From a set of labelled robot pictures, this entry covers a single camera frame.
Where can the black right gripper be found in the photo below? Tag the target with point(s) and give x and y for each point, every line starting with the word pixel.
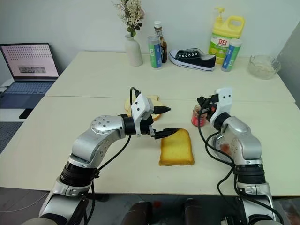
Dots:
pixel 212 104

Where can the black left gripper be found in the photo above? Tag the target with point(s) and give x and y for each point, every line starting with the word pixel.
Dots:
pixel 146 127

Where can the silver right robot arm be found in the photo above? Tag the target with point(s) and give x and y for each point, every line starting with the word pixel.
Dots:
pixel 243 138

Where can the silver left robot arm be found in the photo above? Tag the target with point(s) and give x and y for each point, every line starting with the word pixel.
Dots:
pixel 103 138

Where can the glass jar of red jam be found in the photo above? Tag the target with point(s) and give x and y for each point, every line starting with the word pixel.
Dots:
pixel 195 119

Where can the pale bread slice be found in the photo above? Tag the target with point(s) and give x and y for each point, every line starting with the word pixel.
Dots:
pixel 153 97
pixel 129 106

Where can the golden toasted bread slice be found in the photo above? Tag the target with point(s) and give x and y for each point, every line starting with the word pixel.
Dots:
pixel 177 147

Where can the black white canvas shoe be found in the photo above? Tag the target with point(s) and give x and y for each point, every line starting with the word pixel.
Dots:
pixel 194 59

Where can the blue green tube canister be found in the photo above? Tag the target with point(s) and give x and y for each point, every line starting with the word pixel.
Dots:
pixel 154 52
pixel 230 56

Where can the clear glass ashtray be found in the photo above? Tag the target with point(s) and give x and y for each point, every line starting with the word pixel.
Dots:
pixel 263 68

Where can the white ceramic vase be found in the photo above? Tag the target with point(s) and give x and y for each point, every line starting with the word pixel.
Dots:
pixel 133 52

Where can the yellow detergent pump bottle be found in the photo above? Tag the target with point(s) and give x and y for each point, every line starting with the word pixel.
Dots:
pixel 222 30

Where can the dark sauce bottle white cap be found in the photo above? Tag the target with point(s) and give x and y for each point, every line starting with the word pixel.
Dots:
pixel 159 29

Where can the dark rounded shape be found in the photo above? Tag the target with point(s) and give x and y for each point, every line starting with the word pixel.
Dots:
pixel 140 213

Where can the dried flower bouquet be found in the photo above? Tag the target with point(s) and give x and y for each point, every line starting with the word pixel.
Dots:
pixel 130 14

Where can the open blue laptop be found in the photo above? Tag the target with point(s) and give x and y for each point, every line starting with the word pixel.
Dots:
pixel 30 63

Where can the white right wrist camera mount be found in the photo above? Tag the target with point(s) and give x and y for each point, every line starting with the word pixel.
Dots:
pixel 225 98

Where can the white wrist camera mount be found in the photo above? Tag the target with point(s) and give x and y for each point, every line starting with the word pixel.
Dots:
pixel 225 98
pixel 140 105

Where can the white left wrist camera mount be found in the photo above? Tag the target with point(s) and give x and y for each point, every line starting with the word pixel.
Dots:
pixel 140 105

